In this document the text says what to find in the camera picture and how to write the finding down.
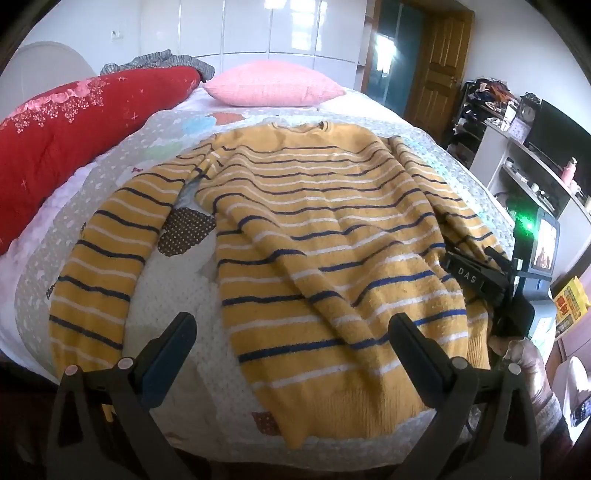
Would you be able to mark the white headboard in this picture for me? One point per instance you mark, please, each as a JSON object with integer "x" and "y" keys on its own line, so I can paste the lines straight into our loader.
{"x": 36, "y": 68}

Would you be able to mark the yellow striped knit sweater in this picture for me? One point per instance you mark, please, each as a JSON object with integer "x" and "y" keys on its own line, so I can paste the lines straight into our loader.
{"x": 323, "y": 232}

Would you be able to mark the patterned quilted bedspread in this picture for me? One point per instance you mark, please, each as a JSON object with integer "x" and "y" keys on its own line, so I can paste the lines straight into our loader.
{"x": 210, "y": 409}

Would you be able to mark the pink water bottle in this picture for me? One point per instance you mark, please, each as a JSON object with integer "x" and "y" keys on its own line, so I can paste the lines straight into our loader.
{"x": 568, "y": 172}

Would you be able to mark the red floral duvet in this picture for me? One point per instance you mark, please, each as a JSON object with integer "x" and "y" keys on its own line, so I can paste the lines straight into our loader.
{"x": 45, "y": 140}

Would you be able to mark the right hand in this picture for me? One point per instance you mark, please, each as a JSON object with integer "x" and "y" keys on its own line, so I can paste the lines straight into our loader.
{"x": 521, "y": 351}

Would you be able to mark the yellow box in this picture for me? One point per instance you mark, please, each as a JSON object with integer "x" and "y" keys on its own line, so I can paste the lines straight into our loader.
{"x": 572, "y": 304}

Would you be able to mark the black television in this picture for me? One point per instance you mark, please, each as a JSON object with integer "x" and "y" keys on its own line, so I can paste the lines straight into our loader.
{"x": 559, "y": 139}

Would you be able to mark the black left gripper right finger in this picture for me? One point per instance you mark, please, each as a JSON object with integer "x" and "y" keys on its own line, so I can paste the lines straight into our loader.
{"x": 484, "y": 427}

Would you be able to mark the pile of clothes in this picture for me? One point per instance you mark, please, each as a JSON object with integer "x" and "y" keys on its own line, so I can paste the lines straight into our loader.
{"x": 486, "y": 101}

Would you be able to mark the pink pillow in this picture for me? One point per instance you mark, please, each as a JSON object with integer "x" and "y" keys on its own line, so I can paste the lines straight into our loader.
{"x": 272, "y": 83}

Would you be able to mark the white shelf unit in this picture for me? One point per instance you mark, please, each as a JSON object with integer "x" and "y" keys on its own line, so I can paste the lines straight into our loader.
{"x": 500, "y": 157}

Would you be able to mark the grey knitted blanket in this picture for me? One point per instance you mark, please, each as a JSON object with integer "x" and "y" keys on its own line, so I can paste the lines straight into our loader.
{"x": 162, "y": 59}

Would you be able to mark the wooden door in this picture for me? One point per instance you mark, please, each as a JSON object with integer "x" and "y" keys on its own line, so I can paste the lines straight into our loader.
{"x": 440, "y": 70}

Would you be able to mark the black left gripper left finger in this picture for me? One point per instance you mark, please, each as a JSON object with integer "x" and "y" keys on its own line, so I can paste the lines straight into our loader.
{"x": 101, "y": 427}

